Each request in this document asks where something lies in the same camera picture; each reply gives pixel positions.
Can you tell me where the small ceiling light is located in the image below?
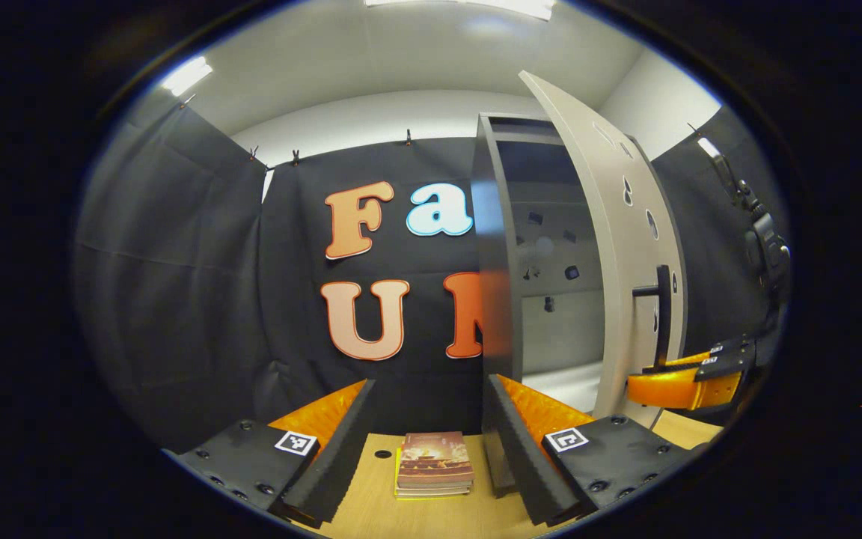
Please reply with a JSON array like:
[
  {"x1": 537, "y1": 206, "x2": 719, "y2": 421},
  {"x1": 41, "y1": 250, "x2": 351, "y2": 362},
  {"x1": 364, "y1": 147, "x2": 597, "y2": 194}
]
[{"x1": 162, "y1": 56, "x2": 213, "y2": 97}]

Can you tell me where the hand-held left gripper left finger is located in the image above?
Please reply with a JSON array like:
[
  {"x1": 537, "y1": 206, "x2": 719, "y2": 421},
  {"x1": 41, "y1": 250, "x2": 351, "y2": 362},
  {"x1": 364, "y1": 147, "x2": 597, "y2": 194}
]
[{"x1": 162, "y1": 378, "x2": 377, "y2": 531}]

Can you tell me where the long ceiling light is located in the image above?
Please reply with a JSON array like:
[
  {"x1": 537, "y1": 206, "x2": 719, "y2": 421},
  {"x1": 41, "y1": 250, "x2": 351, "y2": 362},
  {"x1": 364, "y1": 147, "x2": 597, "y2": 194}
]
[{"x1": 365, "y1": 0, "x2": 555, "y2": 21}]

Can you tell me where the brown cover book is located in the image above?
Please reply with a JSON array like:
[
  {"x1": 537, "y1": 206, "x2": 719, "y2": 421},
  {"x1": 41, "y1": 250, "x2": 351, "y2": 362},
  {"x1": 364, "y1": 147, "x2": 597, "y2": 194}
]
[{"x1": 399, "y1": 431, "x2": 475, "y2": 487}]

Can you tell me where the black door handle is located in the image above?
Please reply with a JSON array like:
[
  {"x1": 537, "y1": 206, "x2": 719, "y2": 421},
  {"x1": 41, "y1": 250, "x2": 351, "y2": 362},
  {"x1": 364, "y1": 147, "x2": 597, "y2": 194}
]
[{"x1": 632, "y1": 264, "x2": 673, "y2": 371}]

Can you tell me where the yellow edged book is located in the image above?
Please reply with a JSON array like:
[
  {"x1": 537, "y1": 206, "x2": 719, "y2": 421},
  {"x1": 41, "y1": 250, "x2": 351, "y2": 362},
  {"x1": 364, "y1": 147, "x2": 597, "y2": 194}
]
[{"x1": 394, "y1": 448, "x2": 473, "y2": 500}]

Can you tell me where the beige cabinet door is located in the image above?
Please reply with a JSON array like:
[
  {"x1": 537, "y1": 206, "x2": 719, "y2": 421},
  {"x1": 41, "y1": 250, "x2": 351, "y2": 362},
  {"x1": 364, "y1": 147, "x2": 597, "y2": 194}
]
[{"x1": 519, "y1": 70, "x2": 690, "y2": 429}]

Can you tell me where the black backdrop cloth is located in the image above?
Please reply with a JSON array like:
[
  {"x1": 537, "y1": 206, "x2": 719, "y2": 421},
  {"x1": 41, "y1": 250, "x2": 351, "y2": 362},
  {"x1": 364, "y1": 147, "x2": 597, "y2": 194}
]
[{"x1": 76, "y1": 101, "x2": 791, "y2": 450}]

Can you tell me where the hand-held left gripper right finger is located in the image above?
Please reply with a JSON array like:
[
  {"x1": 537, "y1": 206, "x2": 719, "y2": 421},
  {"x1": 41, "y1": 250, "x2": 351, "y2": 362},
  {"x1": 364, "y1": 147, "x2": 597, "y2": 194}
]
[{"x1": 482, "y1": 373, "x2": 709, "y2": 527}]

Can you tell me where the grey cabinet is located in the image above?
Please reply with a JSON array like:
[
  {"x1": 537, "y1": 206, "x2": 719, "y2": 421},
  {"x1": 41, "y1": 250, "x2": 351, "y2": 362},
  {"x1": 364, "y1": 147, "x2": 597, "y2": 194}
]
[{"x1": 471, "y1": 112, "x2": 630, "y2": 499}]

